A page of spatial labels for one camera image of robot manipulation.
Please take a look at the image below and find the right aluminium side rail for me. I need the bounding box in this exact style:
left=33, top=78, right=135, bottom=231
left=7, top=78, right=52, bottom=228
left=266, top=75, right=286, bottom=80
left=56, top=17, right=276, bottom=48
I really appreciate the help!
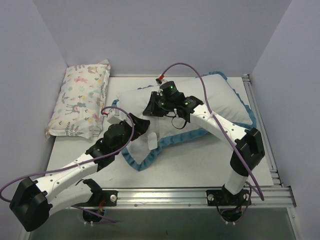
left=241, top=74, right=284, bottom=188

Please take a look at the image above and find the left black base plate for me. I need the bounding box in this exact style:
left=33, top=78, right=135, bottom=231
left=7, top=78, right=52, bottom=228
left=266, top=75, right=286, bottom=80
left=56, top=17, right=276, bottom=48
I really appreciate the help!
left=76, top=189, right=118, bottom=208

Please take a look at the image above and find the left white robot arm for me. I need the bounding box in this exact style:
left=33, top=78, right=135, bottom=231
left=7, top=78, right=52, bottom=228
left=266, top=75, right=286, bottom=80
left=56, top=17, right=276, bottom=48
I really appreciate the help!
left=9, top=113, right=151, bottom=232

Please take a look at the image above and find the aluminium mounting rail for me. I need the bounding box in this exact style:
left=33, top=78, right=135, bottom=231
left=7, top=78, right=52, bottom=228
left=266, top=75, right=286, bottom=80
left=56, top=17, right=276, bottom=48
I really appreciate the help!
left=29, top=186, right=297, bottom=210

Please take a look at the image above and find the purple cable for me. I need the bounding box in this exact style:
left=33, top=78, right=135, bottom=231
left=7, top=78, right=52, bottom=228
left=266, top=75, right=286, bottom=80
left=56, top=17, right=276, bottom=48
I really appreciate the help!
left=156, top=62, right=265, bottom=201
left=0, top=106, right=137, bottom=223

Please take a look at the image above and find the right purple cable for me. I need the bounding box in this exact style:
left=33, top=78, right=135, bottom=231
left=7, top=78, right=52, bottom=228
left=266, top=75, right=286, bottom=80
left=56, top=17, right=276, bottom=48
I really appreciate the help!
left=156, top=62, right=265, bottom=201

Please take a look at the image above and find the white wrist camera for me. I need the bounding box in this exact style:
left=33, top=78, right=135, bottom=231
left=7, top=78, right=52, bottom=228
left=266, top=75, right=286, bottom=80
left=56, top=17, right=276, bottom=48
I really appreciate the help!
left=101, top=108, right=122, bottom=125
left=155, top=74, right=168, bottom=87

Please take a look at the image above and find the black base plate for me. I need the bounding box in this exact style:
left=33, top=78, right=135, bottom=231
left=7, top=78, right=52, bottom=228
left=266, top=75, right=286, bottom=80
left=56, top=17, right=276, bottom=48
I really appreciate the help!
left=206, top=189, right=252, bottom=207
left=76, top=189, right=118, bottom=208

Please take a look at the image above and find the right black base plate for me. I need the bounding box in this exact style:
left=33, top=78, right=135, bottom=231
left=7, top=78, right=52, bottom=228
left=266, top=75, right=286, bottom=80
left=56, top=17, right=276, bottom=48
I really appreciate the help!
left=206, top=189, right=252, bottom=207

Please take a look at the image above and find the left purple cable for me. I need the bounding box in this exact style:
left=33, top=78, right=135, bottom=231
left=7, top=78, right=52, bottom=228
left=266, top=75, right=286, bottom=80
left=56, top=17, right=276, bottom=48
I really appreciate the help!
left=0, top=106, right=137, bottom=223

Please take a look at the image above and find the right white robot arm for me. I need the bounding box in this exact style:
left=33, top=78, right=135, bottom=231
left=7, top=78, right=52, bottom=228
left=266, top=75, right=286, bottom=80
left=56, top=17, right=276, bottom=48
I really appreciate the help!
left=142, top=81, right=265, bottom=205

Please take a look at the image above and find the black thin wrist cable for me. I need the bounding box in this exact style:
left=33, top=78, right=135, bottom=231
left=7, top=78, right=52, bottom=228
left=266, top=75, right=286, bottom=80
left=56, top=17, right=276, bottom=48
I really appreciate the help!
left=171, top=113, right=191, bottom=130

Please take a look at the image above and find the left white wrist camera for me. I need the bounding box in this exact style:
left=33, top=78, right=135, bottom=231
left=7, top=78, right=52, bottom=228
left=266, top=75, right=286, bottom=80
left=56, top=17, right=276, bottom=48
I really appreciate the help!
left=101, top=108, right=122, bottom=125

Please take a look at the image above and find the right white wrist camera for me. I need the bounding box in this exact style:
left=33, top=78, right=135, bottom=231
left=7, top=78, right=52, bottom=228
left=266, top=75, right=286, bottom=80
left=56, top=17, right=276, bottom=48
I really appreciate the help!
left=155, top=74, right=168, bottom=87

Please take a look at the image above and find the animal print white pillow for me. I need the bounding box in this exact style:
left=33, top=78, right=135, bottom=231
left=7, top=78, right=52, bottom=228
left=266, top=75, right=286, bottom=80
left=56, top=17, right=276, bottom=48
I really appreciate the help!
left=45, top=59, right=111, bottom=141

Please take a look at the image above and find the blue white plush pillowcase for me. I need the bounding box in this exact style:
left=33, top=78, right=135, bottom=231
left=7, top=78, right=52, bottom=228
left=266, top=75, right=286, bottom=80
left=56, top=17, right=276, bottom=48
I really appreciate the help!
left=112, top=72, right=257, bottom=171

